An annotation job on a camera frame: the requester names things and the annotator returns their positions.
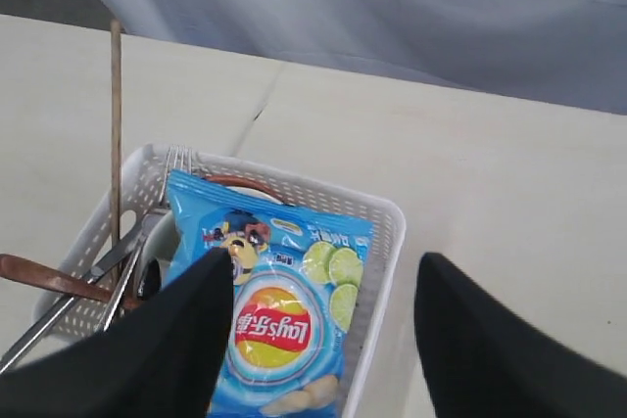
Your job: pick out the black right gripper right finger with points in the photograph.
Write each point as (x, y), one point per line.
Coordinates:
(480, 359)

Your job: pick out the blue Lay's chips bag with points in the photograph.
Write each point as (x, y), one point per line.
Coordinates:
(296, 274)

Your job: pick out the grey backdrop curtain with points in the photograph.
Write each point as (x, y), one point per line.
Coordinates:
(568, 52)

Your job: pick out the silver metal knife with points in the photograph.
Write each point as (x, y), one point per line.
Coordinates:
(34, 334)

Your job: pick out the silver metal fork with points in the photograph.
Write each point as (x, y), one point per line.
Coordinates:
(178, 157)

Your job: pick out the brown wooden spoon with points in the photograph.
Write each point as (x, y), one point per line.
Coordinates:
(28, 272)

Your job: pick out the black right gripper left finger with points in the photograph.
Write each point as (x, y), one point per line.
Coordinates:
(161, 360)

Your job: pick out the brown wooden bowl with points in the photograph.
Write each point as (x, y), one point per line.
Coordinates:
(246, 183)

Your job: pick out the white perforated plastic basket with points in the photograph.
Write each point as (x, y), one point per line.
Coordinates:
(141, 178)

